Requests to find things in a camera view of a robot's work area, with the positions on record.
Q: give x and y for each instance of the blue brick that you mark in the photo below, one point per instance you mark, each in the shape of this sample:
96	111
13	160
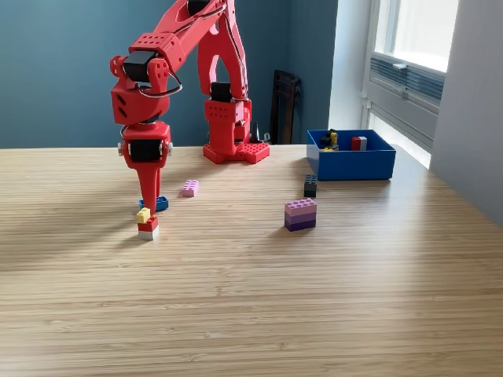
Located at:
162	203

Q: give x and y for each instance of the tall red white brick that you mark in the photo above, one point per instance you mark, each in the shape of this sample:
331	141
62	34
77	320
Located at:
358	143

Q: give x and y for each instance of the blue plastic bin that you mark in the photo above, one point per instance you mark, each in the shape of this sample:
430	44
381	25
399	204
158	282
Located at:
365	163

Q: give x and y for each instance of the yellow red white brick stack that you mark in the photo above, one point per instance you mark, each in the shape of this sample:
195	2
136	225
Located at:
148	228

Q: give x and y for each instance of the black metal clamp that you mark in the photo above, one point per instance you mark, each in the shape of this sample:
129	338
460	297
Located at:
257	135

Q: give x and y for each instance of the dark folded chair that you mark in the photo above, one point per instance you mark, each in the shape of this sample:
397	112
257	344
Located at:
286	106

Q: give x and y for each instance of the pink purple brick stack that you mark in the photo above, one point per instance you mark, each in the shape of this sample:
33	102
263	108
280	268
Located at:
300	216

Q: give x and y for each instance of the black brick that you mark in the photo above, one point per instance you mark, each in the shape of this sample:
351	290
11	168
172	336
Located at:
310	186

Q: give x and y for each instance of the grey vent grille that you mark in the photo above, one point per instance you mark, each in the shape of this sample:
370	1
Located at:
424	83

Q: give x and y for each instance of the white window frame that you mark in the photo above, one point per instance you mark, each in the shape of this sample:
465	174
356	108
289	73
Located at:
420	31

